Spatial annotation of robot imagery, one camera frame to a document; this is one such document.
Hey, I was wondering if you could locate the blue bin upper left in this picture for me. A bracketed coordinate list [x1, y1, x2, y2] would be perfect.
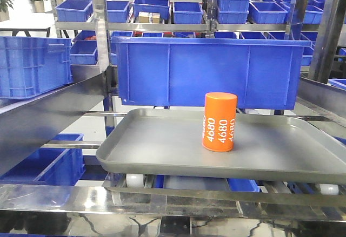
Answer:
[55, 0, 93, 22]

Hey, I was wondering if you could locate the stacked blue bins upper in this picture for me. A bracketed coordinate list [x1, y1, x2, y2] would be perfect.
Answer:
[217, 0, 250, 24]

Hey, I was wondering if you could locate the blue bin upper centre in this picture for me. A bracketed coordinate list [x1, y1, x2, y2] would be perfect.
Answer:
[173, 2, 203, 24]

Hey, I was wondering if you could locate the grey metal tray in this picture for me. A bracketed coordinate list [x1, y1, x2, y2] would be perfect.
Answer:
[96, 109, 345, 185]

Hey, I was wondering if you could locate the orange cylindrical capacitor 4680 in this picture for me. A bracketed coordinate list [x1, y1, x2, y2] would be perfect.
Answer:
[202, 92, 238, 152]

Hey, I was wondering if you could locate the blue bin upper right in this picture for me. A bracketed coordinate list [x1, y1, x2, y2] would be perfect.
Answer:
[249, 2, 288, 24]

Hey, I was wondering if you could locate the blue ribbed crate left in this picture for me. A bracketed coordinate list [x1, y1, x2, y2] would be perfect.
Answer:
[1, 36, 72, 99]

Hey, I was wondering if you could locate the blue bin lower left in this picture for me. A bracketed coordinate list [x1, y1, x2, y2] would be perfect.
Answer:
[1, 148, 85, 186]

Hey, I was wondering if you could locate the cardboard box on shelf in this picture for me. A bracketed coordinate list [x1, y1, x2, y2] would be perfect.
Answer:
[138, 11, 161, 24]

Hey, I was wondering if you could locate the large blue plastic bin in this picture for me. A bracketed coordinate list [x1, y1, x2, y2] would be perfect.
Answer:
[112, 37, 309, 110]

